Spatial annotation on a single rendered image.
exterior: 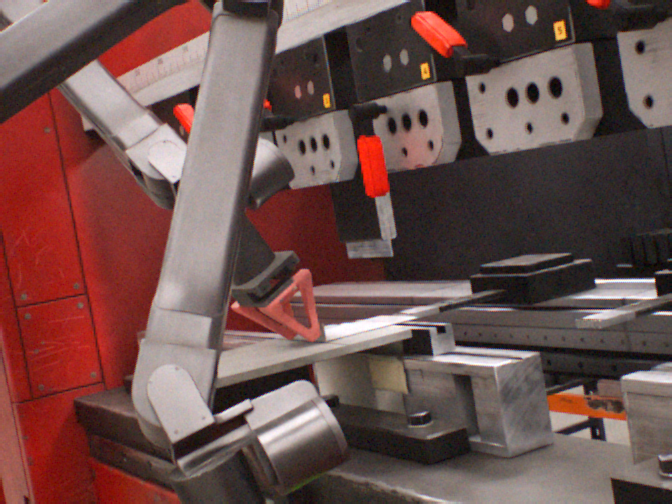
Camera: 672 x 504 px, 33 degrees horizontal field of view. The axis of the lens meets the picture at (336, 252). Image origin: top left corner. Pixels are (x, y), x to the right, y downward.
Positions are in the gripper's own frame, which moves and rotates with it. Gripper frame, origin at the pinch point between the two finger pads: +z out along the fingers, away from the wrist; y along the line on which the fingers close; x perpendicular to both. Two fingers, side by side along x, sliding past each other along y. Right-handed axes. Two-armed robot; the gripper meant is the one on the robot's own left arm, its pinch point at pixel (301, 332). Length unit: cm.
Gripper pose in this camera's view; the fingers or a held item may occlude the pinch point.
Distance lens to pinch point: 130.8
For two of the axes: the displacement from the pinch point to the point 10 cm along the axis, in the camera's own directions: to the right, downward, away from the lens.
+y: -4.7, 0.2, 8.8
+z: 5.6, 7.8, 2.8
